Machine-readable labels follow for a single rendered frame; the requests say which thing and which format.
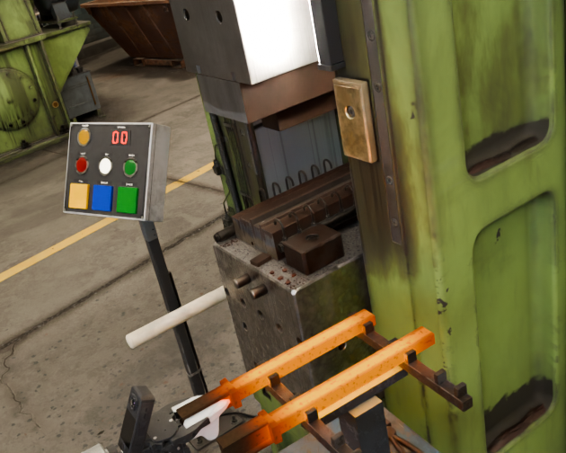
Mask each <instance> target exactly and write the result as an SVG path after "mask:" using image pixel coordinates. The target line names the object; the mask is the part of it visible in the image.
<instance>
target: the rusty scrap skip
mask: <svg viewBox="0 0 566 453"><path fill-rule="evenodd" d="M80 7H81V8H85V10H86V11H87V12H88V14H90V15H91V16H92V17H93V18H94V19H95V20H96V21H97V22H98V23H99V24H100V25H101V26H102V28H103V29H104V30H106V32H108V33H109V34H110V35H111V37H112V38H113V39H114V40H115V41H116V42H117V43H118V44H119V45H120V46H121V47H122V48H123V49H124V50H125V51H126V52H127V53H128V54H129V55H130V56H131V57H136V58H133V62H134V66H135V67H144V66H147V65H151V66H170V67H172V68H185V67H186V66H185V62H184V58H183V55H182V51H181V44H180V41H179V37H178V33H177V30H176V26H175V22H174V19H173V15H172V8H171V5H170V1H169V0H94V1H91V2H88V3H84V4H80ZM164 58H173V59H164Z"/></svg>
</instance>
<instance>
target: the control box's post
mask: <svg viewBox="0 0 566 453"><path fill-rule="evenodd" d="M138 222H139V225H140V228H141V231H142V234H143V237H144V239H145V241H146V246H147V249H148V252H149V255H150V258H151V261H152V264H153V266H154V270H155V275H156V277H157V280H158V283H159V287H160V290H161V292H162V295H163V298H164V303H165V306H166V309H167V310H168V311H170V312H172V311H174V310H176V309H177V308H179V305H178V301H177V298H176V296H175V293H174V289H173V286H172V281H171V278H170V275H169V272H168V269H167V266H166V263H165V260H164V255H163V252H162V248H161V245H160V243H159V240H158V235H157V232H156V229H155V224H154V221H140V220H138ZM173 331H174V334H175V337H176V341H177V343H178V346H179V349H180V352H181V357H182V360H183V363H184V366H185V368H186V371H187V372H188V373H189V374H192V373H194V372H196V371H198V366H197V363H196V361H195V357H194V354H193V351H192V348H191V345H190V340H189V337H188V334H187V331H186V328H185V325H184V322H183V323H181V324H178V325H176V326H175V327H173ZM188 378H189V381H190V385H191V388H192V392H193V394H194V396H197V395H204V394H205V389H204V386H203V384H202V381H201V377H200V374H199V373H198V374H196V375H194V376H193V377H189V376H188Z"/></svg>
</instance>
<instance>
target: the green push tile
mask: <svg viewBox="0 0 566 453"><path fill-rule="evenodd" d="M138 190H139V188H131V187H119V188H118V198H117V210H116V211H117V212H119V213H129V214H137V201H138Z"/></svg>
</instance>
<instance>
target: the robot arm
mask: <svg viewBox="0 0 566 453"><path fill-rule="evenodd" d="M200 396H201V395H197V396H193V397H187V398H183V399H181V400H177V401H174V402H171V403H169V404H167V405H165V406H164V407H162V408H161V409H160V410H158V411H156V412H154V413H153V414H152V411H153V408H154V404H155V397H154V395H153V394H152V393H151V392H150V390H149V389H148V388H147V386H132V387H131V390H130V394H129V398H128V405H127V409H126V412H125V416H124V420H123V424H122V428H121V432H120V436H119V442H118V445H119V448H120V449H121V451H119V452H118V451H117V449H116V447H115V446H114V444H113V443H111V444H110V445H109V446H107V447H105V448H106V449H104V447H103V446H102V444H100V443H99V444H97V445H95V446H93V447H91V448H90V449H87V450H86V451H84V452H82V453H190V448H189V446H188V445H187V444H186V443H187V442H189V441H190V440H194V439H196V438H197V437H198V436H203V437H205V438H206V439H207V440H213V439H215V438H216V437H217V435H218V433H219V416H220V414H221V413H222V412H223V411H224V410H225V409H226V407H227V406H228V405H229V404H230V401H229V399H222V400H220V401H218V402H217V403H215V404H212V405H211V406H209V407H208V408H206V409H204V410H202V411H200V412H199V413H196V414H194V415H192V416H191V417H190V418H188V419H186V420H185V421H184V424H183V425H181V423H180V421H179V420H180V417H179V415H178V414H177V413H176V409H178V408H180V407H181V406H183V405H185V404H187V403H189V402H191V401H192V400H194V399H196V398H198V397H200Z"/></svg>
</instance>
